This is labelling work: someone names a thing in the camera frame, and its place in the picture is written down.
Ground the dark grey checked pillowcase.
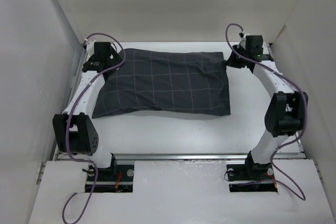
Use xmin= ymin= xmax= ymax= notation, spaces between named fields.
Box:
xmin=92 ymin=48 xmax=230 ymax=118

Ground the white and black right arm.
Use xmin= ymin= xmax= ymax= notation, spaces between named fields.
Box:
xmin=227 ymin=32 xmax=308 ymax=182

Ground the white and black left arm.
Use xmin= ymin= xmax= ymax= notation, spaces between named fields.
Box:
xmin=52 ymin=39 xmax=123 ymax=180

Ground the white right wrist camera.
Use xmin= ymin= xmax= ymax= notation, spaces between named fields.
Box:
xmin=239 ymin=31 xmax=248 ymax=44

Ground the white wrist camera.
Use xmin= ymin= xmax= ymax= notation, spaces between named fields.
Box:
xmin=239 ymin=31 xmax=248 ymax=44
xmin=83 ymin=39 xmax=96 ymax=58

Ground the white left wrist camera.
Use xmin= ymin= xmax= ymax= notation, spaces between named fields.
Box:
xmin=83 ymin=39 xmax=96 ymax=58

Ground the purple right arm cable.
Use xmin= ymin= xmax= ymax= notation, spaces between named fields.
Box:
xmin=225 ymin=23 xmax=308 ymax=201

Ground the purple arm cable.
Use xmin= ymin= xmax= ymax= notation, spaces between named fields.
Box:
xmin=61 ymin=33 xmax=127 ymax=224
xmin=225 ymin=23 xmax=308 ymax=201

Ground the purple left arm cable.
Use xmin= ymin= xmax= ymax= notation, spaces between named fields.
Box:
xmin=61 ymin=33 xmax=127 ymax=224

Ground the aluminium front table rail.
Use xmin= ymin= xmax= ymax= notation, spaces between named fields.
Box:
xmin=52 ymin=152 xmax=307 ymax=161

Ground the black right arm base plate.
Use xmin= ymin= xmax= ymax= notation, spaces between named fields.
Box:
xmin=225 ymin=163 xmax=278 ymax=193

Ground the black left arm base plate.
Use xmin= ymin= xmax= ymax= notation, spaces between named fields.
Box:
xmin=93 ymin=164 xmax=134 ymax=193

